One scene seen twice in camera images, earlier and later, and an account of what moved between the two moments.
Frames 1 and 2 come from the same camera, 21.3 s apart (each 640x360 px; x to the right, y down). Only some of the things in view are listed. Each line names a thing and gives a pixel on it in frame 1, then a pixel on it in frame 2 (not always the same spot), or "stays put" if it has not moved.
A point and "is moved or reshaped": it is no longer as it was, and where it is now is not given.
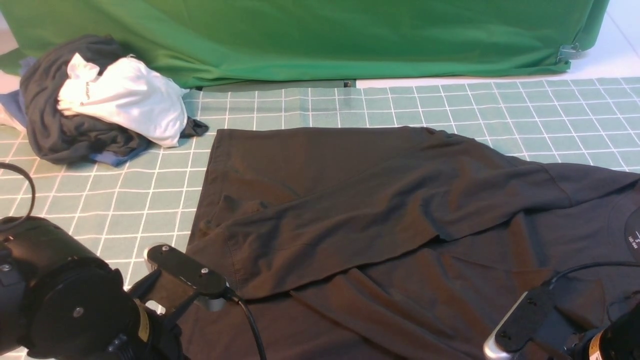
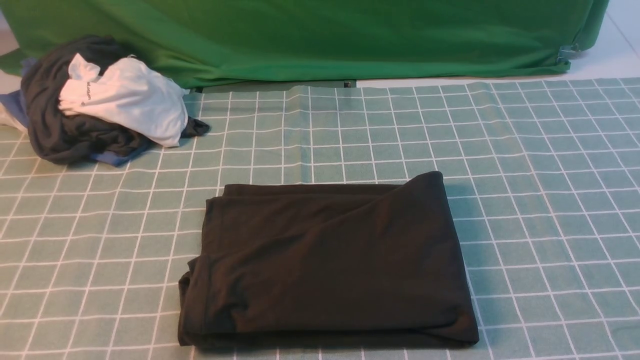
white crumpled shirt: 130,95 stays put
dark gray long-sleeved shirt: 397,243 is moved or reshaped
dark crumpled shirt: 62,139 stays put
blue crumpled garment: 12,101 stays put
